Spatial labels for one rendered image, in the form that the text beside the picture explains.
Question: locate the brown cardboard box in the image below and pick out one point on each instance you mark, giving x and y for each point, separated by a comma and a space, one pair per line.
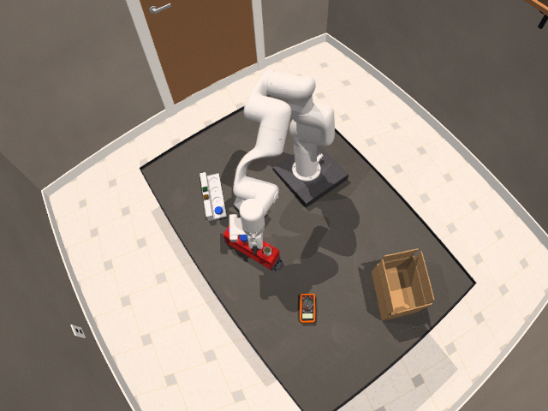
405, 278

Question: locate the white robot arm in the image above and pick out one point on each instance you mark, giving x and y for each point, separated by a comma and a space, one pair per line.
274, 116

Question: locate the red tube rack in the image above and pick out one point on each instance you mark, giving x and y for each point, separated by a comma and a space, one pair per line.
267, 261

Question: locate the black pocket multimeter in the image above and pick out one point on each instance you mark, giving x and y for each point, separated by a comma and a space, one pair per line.
307, 308

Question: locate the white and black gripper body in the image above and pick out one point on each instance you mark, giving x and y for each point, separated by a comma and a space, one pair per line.
256, 242

